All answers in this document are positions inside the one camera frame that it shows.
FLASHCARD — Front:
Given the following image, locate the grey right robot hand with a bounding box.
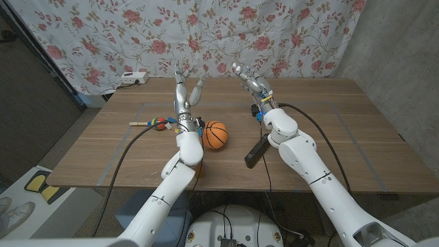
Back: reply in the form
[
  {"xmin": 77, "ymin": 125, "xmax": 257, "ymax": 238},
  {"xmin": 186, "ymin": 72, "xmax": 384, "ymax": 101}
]
[{"xmin": 231, "ymin": 62, "xmax": 276, "ymax": 114}]

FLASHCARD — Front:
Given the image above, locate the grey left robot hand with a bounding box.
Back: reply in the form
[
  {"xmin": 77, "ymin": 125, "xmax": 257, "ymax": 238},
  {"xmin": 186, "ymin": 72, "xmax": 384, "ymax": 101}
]
[{"xmin": 173, "ymin": 63, "xmax": 208, "ymax": 134}]

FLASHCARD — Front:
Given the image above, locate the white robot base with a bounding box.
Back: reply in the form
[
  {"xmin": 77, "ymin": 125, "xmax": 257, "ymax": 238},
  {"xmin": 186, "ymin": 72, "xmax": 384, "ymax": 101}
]
[{"xmin": 185, "ymin": 204, "xmax": 285, "ymax": 247}]

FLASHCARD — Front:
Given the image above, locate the black TV remote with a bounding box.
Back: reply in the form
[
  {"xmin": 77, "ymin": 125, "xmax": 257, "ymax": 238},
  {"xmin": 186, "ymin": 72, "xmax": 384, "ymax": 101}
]
[{"xmin": 244, "ymin": 132, "xmax": 272, "ymax": 169}]

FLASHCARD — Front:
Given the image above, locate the colourful wooden maraca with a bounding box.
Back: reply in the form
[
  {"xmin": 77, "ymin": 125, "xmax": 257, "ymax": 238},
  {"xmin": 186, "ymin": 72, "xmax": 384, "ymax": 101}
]
[{"xmin": 128, "ymin": 117, "xmax": 169, "ymax": 132}]

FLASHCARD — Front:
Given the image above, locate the orange basketball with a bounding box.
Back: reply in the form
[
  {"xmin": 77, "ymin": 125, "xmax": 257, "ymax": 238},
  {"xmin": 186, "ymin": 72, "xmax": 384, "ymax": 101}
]
[{"xmin": 201, "ymin": 120, "xmax": 229, "ymax": 150}]

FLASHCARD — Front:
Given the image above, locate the white power strip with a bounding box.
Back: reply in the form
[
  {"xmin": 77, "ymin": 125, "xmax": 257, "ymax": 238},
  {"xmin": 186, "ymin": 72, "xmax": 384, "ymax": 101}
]
[{"xmin": 120, "ymin": 71, "xmax": 150, "ymax": 85}]

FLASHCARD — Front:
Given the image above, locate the floral cloth backdrop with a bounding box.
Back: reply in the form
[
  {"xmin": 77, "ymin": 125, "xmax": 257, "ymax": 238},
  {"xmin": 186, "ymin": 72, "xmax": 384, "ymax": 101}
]
[{"xmin": 6, "ymin": 0, "xmax": 366, "ymax": 96}]

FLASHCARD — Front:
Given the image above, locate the dark perforated panel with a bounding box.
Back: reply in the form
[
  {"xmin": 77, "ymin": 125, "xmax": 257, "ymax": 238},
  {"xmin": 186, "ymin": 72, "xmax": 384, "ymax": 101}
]
[{"xmin": 0, "ymin": 5, "xmax": 86, "ymax": 183}]

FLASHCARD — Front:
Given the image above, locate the black power adapter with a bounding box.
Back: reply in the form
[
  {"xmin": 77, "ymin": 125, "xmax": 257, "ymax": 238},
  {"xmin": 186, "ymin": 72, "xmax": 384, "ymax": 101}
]
[{"xmin": 291, "ymin": 233, "xmax": 316, "ymax": 247}]

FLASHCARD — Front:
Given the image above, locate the white shoe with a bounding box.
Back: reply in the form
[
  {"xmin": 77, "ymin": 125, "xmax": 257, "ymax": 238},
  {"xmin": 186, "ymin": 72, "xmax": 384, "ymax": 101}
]
[
  {"xmin": 0, "ymin": 196, "xmax": 13, "ymax": 215},
  {"xmin": 0, "ymin": 201, "xmax": 36, "ymax": 235}
]

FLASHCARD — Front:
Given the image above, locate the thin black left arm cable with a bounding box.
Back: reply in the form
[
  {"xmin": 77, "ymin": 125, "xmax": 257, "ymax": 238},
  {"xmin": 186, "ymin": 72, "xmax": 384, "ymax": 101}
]
[{"xmin": 176, "ymin": 135, "xmax": 205, "ymax": 247}]

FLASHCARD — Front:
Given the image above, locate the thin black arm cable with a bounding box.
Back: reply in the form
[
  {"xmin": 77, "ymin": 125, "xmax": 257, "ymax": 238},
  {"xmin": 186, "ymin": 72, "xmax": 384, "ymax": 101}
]
[
  {"xmin": 176, "ymin": 135, "xmax": 205, "ymax": 247},
  {"xmin": 259, "ymin": 119, "xmax": 274, "ymax": 207}
]

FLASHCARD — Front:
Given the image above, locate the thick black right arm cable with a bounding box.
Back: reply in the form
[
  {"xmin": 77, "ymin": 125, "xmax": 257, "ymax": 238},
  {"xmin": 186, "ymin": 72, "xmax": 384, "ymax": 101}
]
[{"xmin": 277, "ymin": 102, "xmax": 353, "ymax": 196}]

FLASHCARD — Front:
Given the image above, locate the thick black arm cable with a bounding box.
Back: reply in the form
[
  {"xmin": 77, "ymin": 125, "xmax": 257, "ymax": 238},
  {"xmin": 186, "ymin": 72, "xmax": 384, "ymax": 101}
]
[
  {"xmin": 92, "ymin": 118, "xmax": 178, "ymax": 238},
  {"xmin": 277, "ymin": 102, "xmax": 353, "ymax": 196}
]

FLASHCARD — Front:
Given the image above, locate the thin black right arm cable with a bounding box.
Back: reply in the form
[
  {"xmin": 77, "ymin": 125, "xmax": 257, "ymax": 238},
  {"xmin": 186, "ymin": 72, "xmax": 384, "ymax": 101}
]
[{"xmin": 259, "ymin": 119, "xmax": 274, "ymax": 207}]

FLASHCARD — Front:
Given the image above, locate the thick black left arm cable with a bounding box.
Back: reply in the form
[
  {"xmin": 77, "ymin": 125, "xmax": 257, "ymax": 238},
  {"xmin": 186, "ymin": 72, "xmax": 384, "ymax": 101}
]
[{"xmin": 92, "ymin": 118, "xmax": 178, "ymax": 238}]

